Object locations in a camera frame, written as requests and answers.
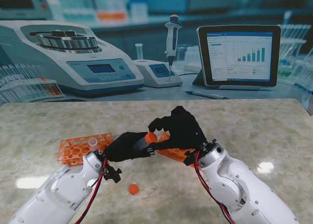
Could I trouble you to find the orange test tube rack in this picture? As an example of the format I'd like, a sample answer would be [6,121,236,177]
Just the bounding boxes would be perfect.
[57,133,114,166]
[156,131,202,170]

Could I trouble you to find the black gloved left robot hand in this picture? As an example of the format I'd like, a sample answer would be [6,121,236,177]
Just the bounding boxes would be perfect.
[102,131,156,161]

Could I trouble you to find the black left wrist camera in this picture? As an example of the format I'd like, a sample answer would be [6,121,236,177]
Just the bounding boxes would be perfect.
[104,164,122,183]

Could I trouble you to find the red black arm cable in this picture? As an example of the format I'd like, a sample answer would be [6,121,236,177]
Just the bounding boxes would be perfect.
[194,152,235,224]
[74,157,110,224]

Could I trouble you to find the printed laboratory backdrop banner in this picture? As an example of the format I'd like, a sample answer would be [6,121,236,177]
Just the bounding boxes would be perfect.
[0,0,313,116]

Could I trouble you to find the red black left arm cable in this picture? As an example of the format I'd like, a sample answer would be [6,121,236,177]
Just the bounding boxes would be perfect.
[74,157,110,224]

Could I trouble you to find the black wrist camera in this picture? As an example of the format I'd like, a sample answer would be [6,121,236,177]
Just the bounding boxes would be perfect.
[183,150,200,166]
[104,164,122,183]

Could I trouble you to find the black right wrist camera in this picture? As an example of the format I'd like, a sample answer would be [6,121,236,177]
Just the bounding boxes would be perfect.
[183,150,200,166]

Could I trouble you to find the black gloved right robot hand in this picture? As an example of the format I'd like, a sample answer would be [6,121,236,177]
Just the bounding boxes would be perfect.
[148,106,208,151]

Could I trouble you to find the red black right arm cable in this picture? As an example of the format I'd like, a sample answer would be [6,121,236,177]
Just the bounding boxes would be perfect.
[194,152,235,224]

